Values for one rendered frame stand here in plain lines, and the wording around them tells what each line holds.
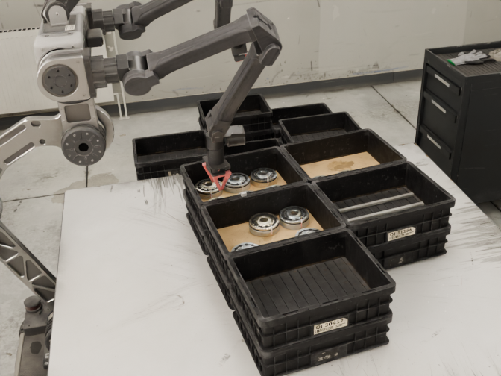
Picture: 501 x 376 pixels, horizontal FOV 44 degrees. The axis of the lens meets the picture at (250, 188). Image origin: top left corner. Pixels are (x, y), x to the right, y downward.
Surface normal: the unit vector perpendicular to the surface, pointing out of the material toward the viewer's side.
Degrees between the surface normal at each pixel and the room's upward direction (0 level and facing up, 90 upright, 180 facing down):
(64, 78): 90
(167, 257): 0
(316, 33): 90
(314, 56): 90
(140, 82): 116
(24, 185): 0
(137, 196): 0
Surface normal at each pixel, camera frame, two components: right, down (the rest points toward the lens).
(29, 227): -0.04, -0.86
